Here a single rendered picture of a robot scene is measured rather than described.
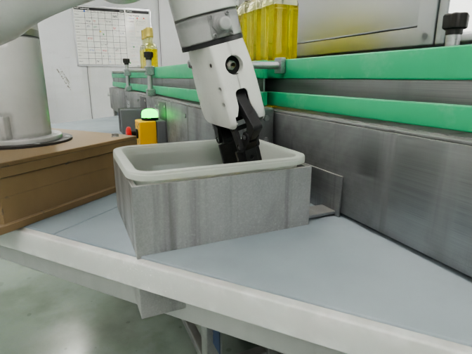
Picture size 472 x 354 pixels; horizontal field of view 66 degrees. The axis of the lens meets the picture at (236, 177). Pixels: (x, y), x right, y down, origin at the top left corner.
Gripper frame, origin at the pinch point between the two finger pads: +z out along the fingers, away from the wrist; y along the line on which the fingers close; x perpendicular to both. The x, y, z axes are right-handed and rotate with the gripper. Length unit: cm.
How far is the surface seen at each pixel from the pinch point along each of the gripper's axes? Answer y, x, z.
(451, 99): -19.1, -15.5, -4.7
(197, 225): -6.9, 9.8, 2.9
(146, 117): 54, 1, -1
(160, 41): 609, -155, -30
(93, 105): 610, -16, 38
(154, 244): -6.8, 15.0, 2.9
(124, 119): 80, 4, 2
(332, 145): -4.2, -11.9, 1.5
